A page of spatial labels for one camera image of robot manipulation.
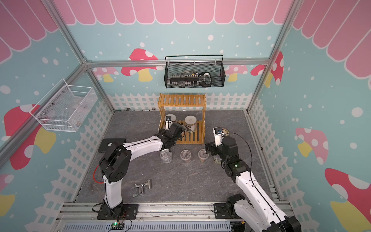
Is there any orange seed plastic jar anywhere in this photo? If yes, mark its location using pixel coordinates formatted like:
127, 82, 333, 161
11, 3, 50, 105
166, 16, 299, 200
198, 149, 209, 162

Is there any purple label tin can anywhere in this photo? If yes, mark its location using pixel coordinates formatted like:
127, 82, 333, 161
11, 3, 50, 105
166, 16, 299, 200
160, 149, 173, 164

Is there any red seed plastic jar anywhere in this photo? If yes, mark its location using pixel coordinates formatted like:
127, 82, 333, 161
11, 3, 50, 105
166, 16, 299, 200
180, 150, 192, 163

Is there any wooden two-tier shelf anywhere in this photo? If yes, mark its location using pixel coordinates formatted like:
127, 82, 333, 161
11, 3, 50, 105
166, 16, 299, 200
158, 94, 206, 145

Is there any short pull-tab tin can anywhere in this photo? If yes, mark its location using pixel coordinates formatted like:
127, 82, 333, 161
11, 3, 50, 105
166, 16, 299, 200
213, 155, 222, 165

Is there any tall silver pull-tab can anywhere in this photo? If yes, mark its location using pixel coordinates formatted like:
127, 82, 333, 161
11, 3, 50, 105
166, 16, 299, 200
178, 124, 187, 140

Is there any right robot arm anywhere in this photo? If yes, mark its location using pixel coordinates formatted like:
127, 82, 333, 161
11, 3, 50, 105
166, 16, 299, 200
205, 134, 301, 232

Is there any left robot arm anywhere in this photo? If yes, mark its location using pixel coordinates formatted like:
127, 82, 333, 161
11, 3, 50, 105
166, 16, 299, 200
99, 122, 186, 210

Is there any white lid jar right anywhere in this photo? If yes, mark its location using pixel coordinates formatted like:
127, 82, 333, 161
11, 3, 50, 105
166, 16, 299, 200
185, 115, 197, 133

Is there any connector strip in basket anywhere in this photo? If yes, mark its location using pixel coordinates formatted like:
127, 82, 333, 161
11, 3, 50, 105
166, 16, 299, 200
164, 76, 200, 88

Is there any black white item in basket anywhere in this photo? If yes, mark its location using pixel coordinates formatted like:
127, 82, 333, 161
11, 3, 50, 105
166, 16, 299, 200
199, 72, 212, 88

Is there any green circuit board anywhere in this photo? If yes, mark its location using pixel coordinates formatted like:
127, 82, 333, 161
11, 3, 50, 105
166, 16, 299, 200
110, 222, 125, 231

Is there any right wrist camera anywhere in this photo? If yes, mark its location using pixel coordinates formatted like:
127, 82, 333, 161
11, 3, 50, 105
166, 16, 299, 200
213, 127, 224, 147

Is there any metal bracket tool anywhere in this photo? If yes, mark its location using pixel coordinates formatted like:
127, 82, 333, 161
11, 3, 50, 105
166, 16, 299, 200
132, 179, 152, 197

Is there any black network switch box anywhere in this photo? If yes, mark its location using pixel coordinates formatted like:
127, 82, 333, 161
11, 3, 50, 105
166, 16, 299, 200
98, 138, 126, 153

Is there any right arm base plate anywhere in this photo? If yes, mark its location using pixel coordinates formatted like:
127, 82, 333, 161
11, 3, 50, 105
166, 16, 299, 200
211, 203, 242, 219

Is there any black wire basket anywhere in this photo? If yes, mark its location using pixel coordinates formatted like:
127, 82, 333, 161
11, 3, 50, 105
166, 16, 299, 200
164, 55, 226, 88

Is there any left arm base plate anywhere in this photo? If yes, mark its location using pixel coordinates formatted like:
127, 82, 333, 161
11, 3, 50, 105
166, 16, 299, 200
97, 203, 139, 220

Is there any white wire basket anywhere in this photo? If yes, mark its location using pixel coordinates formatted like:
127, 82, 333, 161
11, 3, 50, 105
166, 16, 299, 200
29, 79, 98, 132

